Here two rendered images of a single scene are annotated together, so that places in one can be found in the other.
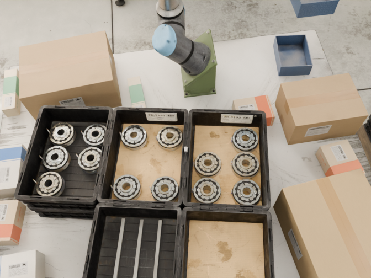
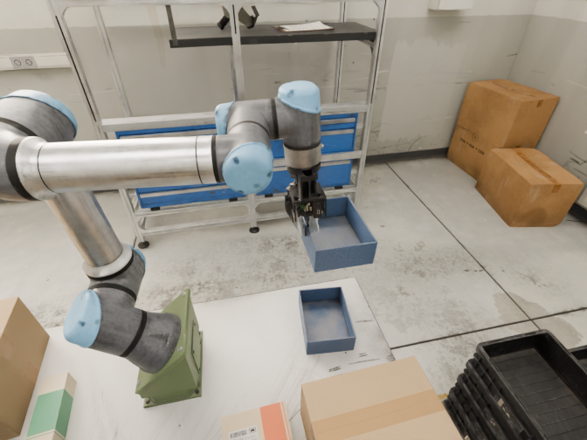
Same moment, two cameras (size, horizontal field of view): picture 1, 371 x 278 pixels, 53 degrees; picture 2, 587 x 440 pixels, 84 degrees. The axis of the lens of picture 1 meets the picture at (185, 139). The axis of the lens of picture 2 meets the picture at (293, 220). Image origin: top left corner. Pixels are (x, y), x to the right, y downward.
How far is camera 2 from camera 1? 0.84 m
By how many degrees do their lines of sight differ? 24
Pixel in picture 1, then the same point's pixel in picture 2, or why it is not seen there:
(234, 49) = (243, 312)
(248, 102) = (247, 422)
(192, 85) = (152, 389)
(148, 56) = not seen: hidden behind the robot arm
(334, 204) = not seen: outside the picture
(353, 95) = (431, 405)
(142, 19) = (165, 262)
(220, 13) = (256, 253)
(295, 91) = (328, 402)
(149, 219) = not seen: outside the picture
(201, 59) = (158, 347)
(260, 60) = (279, 327)
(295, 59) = (330, 323)
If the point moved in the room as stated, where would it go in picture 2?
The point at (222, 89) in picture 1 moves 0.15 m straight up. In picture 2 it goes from (213, 386) to (204, 358)
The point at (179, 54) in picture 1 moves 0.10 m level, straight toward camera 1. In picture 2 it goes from (110, 343) to (97, 388)
